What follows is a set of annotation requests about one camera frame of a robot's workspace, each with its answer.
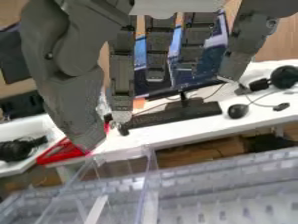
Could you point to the clear box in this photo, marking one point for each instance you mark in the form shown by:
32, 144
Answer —
148, 186

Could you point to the small black object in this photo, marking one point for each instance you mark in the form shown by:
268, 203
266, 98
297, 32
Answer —
123, 130

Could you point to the white desk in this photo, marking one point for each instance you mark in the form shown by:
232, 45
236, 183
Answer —
22, 128
200, 128

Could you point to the black computer mouse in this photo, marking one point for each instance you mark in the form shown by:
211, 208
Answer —
238, 111

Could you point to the black headphones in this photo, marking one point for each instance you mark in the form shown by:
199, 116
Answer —
284, 77
15, 150

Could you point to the computer monitor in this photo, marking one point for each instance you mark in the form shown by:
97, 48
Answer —
195, 75

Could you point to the red tray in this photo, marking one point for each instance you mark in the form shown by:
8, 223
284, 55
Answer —
55, 153

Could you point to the black keyboard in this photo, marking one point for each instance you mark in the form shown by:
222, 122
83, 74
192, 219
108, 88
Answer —
155, 120

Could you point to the black case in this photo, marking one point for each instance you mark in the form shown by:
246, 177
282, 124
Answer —
22, 105

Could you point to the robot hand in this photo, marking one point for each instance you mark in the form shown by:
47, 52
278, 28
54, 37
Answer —
67, 66

